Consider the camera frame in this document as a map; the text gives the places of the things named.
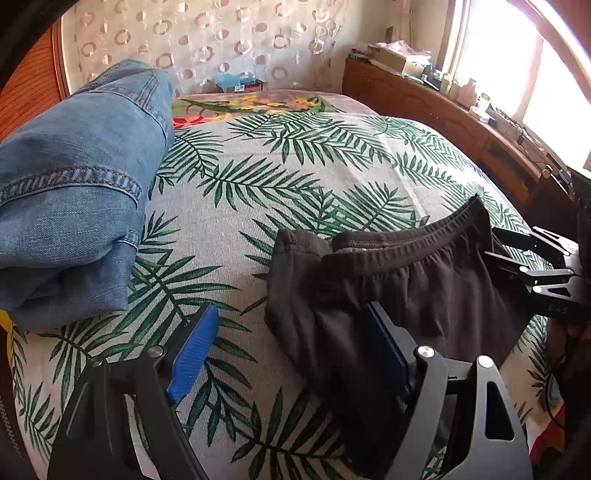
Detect blue packet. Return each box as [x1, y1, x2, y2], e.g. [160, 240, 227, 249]
[215, 71, 267, 94]

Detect floral blanket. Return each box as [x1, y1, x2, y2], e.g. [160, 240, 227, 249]
[170, 89, 372, 131]

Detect blue jeans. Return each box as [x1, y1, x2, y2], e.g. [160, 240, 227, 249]
[0, 59, 177, 334]

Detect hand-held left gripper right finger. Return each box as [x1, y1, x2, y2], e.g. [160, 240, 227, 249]
[366, 302, 532, 480]

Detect leaf print bed sheet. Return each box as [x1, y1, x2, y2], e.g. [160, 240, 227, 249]
[8, 110, 571, 480]

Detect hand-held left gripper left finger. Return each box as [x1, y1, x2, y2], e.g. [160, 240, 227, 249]
[46, 302, 221, 480]

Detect dark chair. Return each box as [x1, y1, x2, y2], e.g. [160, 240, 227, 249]
[526, 167, 580, 234]

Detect wooden cabinet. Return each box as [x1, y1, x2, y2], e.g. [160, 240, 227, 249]
[342, 56, 575, 210]

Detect black pants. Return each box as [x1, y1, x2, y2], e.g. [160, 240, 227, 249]
[264, 194, 551, 480]

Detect wooden headboard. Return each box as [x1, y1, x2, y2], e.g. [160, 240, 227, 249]
[0, 22, 71, 141]

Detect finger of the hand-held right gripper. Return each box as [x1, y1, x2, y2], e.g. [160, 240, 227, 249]
[492, 225, 580, 260]
[484, 250, 583, 297]

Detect circle pattern curtain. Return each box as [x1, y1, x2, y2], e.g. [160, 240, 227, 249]
[59, 0, 395, 99]

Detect bright window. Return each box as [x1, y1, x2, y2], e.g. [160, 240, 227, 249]
[441, 0, 591, 169]

